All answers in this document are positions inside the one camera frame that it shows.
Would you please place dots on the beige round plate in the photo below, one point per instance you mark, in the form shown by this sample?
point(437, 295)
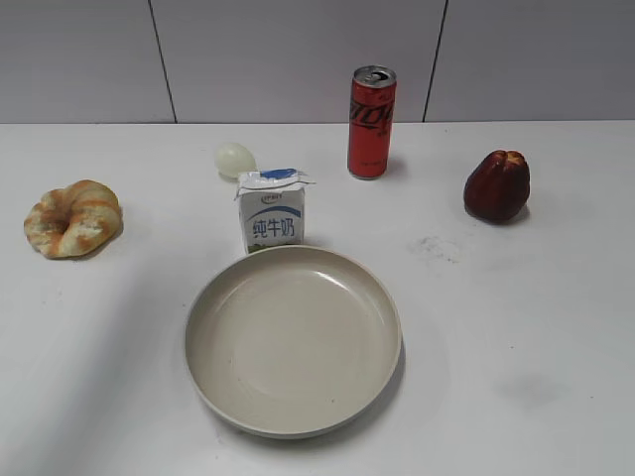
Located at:
point(292, 342)

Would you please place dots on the white blue milk carton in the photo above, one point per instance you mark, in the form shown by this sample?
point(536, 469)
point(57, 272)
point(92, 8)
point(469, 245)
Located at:
point(271, 208)

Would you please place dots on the white egg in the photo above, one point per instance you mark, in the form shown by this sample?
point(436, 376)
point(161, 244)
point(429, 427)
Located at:
point(233, 159)

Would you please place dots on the red soda can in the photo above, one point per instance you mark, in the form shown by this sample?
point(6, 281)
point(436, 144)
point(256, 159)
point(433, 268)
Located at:
point(372, 101)

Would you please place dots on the dark red wax apple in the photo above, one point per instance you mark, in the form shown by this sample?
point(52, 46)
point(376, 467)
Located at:
point(499, 187)

